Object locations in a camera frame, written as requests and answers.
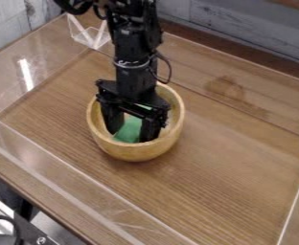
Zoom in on clear acrylic tray wall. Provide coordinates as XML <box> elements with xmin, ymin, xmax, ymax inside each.
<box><xmin>0</xmin><ymin>17</ymin><xmax>299</xmax><ymax>245</ymax></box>

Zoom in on clear acrylic corner bracket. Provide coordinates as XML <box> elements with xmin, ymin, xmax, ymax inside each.
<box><xmin>67</xmin><ymin>13</ymin><xmax>111</xmax><ymax>50</ymax></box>

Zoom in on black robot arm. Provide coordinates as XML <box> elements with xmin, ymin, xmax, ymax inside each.
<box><xmin>54</xmin><ymin>0</ymin><xmax>170</xmax><ymax>143</ymax></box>

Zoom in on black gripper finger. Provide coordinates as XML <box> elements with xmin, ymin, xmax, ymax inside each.
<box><xmin>139</xmin><ymin>118</ymin><xmax>162</xmax><ymax>143</ymax></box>
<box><xmin>102</xmin><ymin>103</ymin><xmax>124</xmax><ymax>134</ymax></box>

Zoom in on black metal bracket with bolt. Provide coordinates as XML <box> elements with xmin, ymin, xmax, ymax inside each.
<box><xmin>15</xmin><ymin>213</ymin><xmax>60</xmax><ymax>245</ymax></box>

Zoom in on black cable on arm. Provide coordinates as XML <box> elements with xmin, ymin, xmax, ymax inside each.
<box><xmin>147</xmin><ymin>51</ymin><xmax>174</xmax><ymax>85</ymax></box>

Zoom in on green rectangular block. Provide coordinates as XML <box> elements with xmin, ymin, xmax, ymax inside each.
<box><xmin>112</xmin><ymin>112</ymin><xmax>142</xmax><ymax>144</ymax></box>

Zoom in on black cable lower left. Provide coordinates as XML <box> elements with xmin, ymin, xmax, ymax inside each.
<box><xmin>0</xmin><ymin>214</ymin><xmax>31</xmax><ymax>245</ymax></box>

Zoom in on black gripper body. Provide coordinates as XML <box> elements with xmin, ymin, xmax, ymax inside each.
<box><xmin>95</xmin><ymin>60</ymin><xmax>173</xmax><ymax>128</ymax></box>

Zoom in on brown wooden bowl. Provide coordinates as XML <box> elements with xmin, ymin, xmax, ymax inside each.
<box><xmin>86</xmin><ymin>84</ymin><xmax>186</xmax><ymax>162</ymax></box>

